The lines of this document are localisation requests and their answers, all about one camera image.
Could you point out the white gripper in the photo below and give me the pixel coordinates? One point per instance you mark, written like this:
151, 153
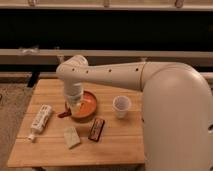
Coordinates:
73, 94

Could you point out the red pepper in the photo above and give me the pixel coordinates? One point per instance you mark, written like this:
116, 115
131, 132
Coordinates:
64, 114

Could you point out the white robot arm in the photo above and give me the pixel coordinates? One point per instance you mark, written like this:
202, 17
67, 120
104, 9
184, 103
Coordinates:
177, 108

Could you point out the white sponge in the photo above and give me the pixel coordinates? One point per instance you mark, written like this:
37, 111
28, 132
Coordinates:
71, 137

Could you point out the orange bowl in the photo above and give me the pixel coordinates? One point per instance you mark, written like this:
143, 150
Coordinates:
87, 110

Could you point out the dark red chocolate bar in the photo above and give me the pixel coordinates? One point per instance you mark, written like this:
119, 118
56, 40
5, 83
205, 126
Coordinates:
96, 130

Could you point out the white toothpaste tube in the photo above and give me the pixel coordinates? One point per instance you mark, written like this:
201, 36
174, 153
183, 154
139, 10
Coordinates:
39, 122

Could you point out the wooden table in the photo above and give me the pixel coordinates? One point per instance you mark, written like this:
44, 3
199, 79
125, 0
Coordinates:
121, 141

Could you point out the white plastic cup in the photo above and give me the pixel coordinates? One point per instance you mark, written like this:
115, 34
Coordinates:
121, 105

